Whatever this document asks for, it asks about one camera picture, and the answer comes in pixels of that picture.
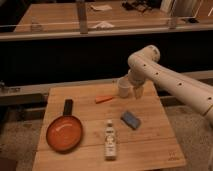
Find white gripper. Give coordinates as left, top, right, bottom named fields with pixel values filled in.
left=128, top=70, right=145, bottom=99

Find grey vertical post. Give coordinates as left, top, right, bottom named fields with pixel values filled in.
left=76, top=0, right=88, bottom=34

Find dark objects on far table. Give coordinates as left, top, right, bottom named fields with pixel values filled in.
left=122, top=0, right=155, bottom=13

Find white paper on far table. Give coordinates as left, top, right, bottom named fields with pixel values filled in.
left=90, top=5, right=112, bottom=11

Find blue sponge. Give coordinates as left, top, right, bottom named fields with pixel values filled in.
left=120, top=111, right=141, bottom=130

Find white ceramic cup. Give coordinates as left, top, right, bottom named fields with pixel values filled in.
left=117, top=77, right=130, bottom=98

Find wooden board table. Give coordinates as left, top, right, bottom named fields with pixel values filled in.
left=32, top=81, right=186, bottom=171

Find orange carrot piece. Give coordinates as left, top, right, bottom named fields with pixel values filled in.
left=95, top=96, right=113, bottom=104

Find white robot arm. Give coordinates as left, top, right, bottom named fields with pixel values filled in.
left=128, top=45, right=213, bottom=126

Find small white bottle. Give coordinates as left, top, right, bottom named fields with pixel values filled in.
left=104, top=120, right=117, bottom=160

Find white crumpled cloth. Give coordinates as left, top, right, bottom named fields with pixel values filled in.
left=92, top=21, right=114, bottom=29

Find orange frying pan black handle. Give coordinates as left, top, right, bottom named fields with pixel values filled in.
left=46, top=99, right=83, bottom=153

